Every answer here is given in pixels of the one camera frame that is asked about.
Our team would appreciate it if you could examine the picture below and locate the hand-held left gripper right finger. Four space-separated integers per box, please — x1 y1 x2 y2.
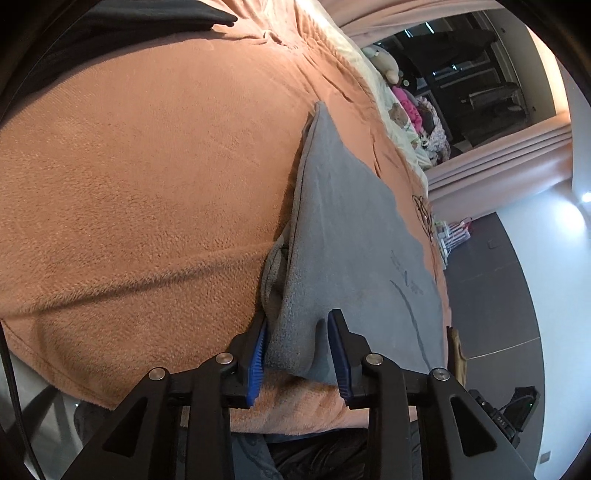
327 309 541 480

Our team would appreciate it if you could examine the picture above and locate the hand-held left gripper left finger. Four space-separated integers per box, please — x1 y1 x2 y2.
60 318 269 480

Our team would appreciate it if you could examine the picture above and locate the grey towel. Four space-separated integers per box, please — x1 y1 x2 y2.
261 100 451 386

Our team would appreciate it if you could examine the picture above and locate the yellow cloth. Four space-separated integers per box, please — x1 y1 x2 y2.
445 325 468 384

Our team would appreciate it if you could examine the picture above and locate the white drawer cabinet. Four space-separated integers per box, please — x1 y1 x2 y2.
434 217 474 271

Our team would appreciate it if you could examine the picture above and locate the orange blanket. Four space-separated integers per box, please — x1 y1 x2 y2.
0 14 453 437

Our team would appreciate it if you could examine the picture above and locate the floral cloth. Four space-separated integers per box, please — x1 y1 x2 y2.
416 99 451 164

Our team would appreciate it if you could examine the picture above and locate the cream bear print pillow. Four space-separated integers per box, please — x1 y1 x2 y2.
379 92 421 148

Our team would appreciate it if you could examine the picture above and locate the pink curtain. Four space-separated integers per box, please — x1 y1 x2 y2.
318 0 504 38
425 120 573 213

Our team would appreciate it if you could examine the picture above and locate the pink plush toy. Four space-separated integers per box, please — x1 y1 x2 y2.
392 87 423 132

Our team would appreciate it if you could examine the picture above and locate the beige plush toy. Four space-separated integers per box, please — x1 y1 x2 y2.
361 44 400 84

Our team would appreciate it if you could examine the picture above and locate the cream duvet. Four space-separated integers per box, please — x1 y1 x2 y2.
300 0 430 185

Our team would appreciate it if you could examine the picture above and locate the black cloth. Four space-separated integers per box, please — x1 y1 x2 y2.
0 0 238 125

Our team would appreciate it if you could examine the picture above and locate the black cable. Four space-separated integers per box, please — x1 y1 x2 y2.
0 323 47 480

